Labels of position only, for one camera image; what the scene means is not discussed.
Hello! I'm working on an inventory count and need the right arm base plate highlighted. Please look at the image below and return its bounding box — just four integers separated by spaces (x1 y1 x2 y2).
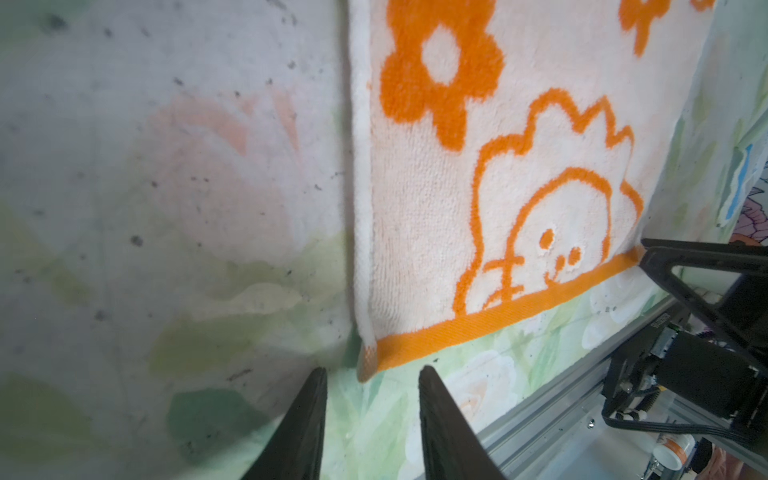
602 305 767 451

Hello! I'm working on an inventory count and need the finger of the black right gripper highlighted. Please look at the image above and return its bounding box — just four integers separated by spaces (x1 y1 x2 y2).
640 239 767 366

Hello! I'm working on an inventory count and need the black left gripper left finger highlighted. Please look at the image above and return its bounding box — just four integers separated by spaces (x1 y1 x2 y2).
242 367 328 480

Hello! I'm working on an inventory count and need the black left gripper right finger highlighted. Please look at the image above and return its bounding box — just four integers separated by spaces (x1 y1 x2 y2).
419 365 505 480

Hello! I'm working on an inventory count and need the orange white towel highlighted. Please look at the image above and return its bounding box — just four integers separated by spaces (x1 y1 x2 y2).
348 1 716 382

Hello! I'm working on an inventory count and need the aluminium front rail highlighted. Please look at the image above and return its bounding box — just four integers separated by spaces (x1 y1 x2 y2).
478 298 682 479

